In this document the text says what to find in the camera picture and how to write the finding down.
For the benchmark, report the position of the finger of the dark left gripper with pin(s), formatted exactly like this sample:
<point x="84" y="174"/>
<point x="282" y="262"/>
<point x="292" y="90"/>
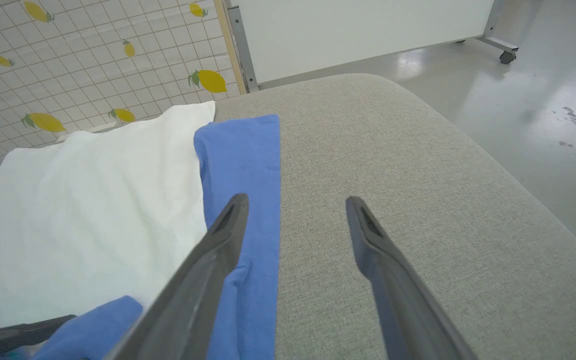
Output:
<point x="13" y="337"/>

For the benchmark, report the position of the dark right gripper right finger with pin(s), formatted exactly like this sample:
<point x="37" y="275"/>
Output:
<point x="393" y="280"/>

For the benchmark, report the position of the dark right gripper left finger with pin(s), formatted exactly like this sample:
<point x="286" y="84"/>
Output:
<point x="198" y="280"/>

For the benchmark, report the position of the white and blue shirt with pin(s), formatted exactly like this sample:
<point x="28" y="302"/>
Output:
<point x="93" y="210"/>

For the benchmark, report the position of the lemon print partition screen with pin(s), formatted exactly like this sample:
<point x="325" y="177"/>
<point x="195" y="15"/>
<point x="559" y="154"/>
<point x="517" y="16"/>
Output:
<point x="93" y="60"/>

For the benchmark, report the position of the white rolling partition board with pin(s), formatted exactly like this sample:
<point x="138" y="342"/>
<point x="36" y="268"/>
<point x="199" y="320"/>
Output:
<point x="358" y="30"/>

